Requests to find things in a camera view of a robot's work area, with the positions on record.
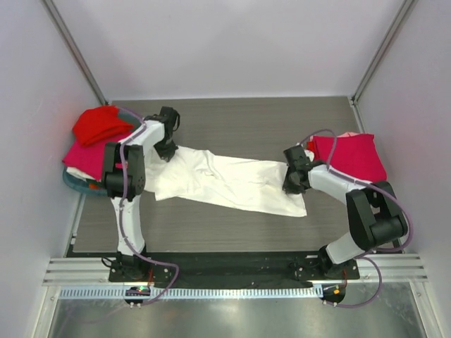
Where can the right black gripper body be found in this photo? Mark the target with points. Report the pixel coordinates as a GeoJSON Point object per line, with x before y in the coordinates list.
{"type": "Point", "coordinates": [293, 179]}

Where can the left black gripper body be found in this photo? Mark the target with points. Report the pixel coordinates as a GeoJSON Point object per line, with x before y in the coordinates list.
{"type": "Point", "coordinates": [165, 148]}

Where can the white printed t shirt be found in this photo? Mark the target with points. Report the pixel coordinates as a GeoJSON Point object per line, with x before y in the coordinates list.
{"type": "Point", "coordinates": [239, 183]}

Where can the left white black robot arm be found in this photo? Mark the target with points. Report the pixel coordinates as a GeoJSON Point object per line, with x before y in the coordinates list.
{"type": "Point", "coordinates": [123, 177]}

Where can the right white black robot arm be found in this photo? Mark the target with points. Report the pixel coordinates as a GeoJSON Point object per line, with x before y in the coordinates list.
{"type": "Point", "coordinates": [374, 215]}

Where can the folded red t shirt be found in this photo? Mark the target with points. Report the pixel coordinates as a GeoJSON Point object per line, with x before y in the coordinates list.
{"type": "Point", "coordinates": [310, 146]}

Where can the folded magenta t shirt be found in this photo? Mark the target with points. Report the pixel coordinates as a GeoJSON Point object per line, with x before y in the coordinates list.
{"type": "Point", "coordinates": [355, 156]}

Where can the red crumpled t shirt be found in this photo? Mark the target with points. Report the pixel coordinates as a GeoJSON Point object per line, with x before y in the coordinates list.
{"type": "Point", "coordinates": [99, 123]}

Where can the magenta t shirt in basket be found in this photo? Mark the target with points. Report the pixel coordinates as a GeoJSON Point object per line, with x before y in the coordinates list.
{"type": "Point", "coordinates": [89, 159]}

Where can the teal plastic basket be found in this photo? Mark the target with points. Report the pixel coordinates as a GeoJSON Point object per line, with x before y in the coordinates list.
{"type": "Point", "coordinates": [77, 182]}

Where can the aluminium rail front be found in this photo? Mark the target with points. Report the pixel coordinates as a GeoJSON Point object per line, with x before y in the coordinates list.
{"type": "Point", "coordinates": [404, 267]}

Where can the left aluminium frame post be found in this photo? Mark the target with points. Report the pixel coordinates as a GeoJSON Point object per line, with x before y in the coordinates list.
{"type": "Point", "coordinates": [71, 45]}

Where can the aluminium frame post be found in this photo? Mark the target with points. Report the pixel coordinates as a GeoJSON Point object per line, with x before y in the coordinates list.
{"type": "Point", "coordinates": [71, 45]}
{"type": "Point", "coordinates": [393, 31]}

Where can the slotted cable duct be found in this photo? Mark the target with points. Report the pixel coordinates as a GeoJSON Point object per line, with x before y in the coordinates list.
{"type": "Point", "coordinates": [129, 293]}

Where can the right aluminium frame post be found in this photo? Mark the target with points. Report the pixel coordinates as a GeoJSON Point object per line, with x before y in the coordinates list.
{"type": "Point", "coordinates": [393, 31]}

